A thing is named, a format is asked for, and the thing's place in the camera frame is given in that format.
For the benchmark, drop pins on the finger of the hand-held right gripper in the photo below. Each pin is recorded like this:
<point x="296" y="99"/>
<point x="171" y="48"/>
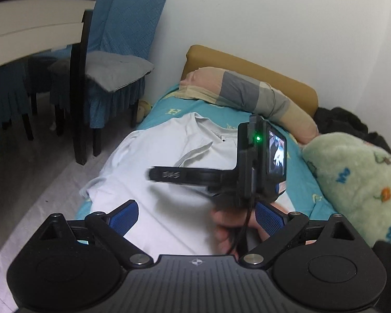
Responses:
<point x="154" y="174"/>

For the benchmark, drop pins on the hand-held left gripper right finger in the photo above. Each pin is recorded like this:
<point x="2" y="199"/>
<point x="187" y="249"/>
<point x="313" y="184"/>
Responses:
<point x="268" y="216"/>

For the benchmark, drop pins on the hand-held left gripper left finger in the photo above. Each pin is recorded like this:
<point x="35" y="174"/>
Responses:
<point x="125" y="216"/>

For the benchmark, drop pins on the white shirt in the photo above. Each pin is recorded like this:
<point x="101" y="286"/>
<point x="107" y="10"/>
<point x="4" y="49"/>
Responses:
<point x="169" y="150"/>

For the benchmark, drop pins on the person's right hand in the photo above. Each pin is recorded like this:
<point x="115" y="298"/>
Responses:
<point x="224" y="225"/>

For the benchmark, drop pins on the small beige plush toy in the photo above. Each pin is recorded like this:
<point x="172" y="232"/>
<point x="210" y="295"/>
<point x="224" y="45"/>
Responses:
<point x="145" y="109"/>

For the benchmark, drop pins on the green plush blanket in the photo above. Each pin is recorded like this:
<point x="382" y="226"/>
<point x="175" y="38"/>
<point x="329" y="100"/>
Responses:
<point x="352" y="169"/>

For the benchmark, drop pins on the black clothing heap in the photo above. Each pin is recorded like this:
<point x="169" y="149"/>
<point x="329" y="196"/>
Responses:
<point x="342" y="120"/>

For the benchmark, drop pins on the patchwork pillow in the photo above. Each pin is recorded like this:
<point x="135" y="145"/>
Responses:
<point x="208" y="84"/>

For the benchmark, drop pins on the tan headboard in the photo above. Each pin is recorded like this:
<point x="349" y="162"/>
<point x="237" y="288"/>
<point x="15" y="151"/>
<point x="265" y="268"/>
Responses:
<point x="247" y="68"/>

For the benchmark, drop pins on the grey seat cushion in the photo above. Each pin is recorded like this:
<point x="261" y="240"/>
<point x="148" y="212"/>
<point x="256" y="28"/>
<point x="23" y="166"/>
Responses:
<point x="110" y="70"/>

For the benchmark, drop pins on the blue covered chair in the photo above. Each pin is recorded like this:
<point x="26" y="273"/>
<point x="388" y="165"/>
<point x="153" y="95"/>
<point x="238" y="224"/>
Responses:
<point x="6" y="91"/>
<point x="101" y="26"/>
<point x="130" y="22"/>

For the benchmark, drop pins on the white table with dark top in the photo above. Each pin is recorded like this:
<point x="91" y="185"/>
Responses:
<point x="26" y="22"/>

